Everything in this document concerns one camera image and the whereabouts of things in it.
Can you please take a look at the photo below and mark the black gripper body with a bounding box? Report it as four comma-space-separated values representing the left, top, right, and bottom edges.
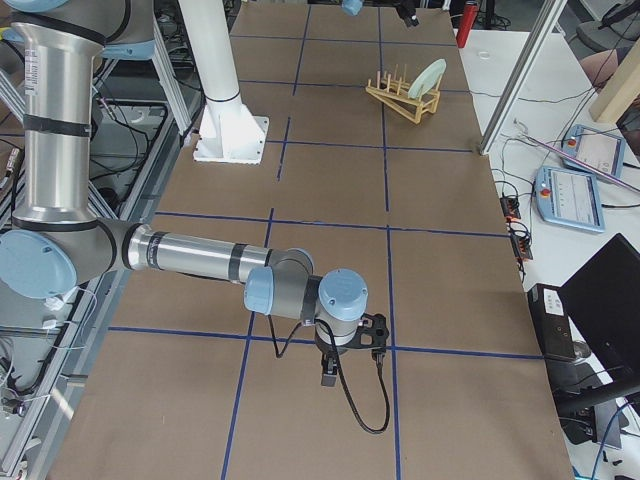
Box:
314, 313, 388, 353

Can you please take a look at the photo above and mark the light green plate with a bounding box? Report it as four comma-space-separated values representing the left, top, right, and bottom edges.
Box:
407, 58, 447, 100

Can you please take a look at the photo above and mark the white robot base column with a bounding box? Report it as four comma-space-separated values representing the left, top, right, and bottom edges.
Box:
179, 0, 269, 165

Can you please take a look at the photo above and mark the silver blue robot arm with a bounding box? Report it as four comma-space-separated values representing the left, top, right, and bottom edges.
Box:
1, 1, 389, 386

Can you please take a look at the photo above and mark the wooden dish rack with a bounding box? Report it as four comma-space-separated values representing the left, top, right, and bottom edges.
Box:
365, 67, 444, 124

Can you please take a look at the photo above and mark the brown paper table cover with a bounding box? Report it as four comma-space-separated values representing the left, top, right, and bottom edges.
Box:
49, 3, 573, 479

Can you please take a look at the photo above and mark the black computer box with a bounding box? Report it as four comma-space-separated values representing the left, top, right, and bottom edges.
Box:
527, 283, 592, 362

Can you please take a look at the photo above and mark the black monitor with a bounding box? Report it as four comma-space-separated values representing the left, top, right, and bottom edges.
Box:
559, 233, 639, 379

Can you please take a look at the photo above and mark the near blue teach pendant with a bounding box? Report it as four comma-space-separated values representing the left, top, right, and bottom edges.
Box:
534, 166, 605, 233

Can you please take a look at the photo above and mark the blue teach pendant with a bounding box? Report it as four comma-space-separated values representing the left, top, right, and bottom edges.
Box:
534, 166, 605, 233
561, 124, 626, 178

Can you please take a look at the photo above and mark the far blue teach pendant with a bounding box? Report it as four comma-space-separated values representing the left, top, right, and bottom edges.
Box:
561, 124, 626, 178

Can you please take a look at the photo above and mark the red cylinder tube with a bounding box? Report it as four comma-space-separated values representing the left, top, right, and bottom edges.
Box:
456, 0, 479, 49

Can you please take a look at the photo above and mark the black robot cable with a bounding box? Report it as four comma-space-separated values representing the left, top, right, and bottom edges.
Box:
267, 314, 391, 434

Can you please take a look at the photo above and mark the aluminium side frame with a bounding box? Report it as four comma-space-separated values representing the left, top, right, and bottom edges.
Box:
0, 19, 194, 480

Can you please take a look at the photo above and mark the aluminium frame post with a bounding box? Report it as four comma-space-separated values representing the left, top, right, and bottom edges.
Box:
478, 0, 567, 155

